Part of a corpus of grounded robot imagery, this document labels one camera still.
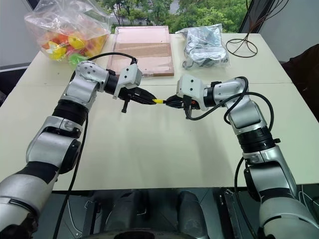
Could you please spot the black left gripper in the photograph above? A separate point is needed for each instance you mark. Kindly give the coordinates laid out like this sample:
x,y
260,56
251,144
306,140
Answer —
x,y
127,93

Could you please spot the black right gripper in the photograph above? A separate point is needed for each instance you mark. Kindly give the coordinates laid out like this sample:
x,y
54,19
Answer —
x,y
194,104

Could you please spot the yellow marker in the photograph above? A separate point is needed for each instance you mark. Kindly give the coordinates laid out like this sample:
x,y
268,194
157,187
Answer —
x,y
158,101

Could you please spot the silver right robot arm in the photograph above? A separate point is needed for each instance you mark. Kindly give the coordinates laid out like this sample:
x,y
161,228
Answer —
x,y
251,109

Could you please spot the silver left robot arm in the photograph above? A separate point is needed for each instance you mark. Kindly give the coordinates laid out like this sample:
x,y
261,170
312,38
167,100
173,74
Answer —
x,y
74,94

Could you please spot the pink transparent acrylic box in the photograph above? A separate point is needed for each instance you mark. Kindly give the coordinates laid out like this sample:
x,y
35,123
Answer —
x,y
143,47

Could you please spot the clear bag of black parts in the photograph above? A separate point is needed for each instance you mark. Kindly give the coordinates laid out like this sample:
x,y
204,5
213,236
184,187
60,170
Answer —
x,y
205,47

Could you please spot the clear bag of colourful toys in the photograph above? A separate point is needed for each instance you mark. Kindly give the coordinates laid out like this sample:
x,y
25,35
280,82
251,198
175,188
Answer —
x,y
67,32

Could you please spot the dark rounded shape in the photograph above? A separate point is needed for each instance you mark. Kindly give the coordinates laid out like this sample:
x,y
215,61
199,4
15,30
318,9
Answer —
x,y
192,211

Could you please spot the dark maroon cloth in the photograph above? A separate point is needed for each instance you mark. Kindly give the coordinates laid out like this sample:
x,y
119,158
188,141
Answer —
x,y
305,74

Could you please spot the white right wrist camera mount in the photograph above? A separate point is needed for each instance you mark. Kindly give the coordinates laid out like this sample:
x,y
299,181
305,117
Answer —
x,y
190,85

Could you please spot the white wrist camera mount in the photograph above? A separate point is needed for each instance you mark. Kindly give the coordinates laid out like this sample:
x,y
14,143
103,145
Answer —
x,y
190,85
130,76

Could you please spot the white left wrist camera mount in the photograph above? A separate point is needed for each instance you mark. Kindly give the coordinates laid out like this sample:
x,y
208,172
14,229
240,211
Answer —
x,y
130,76

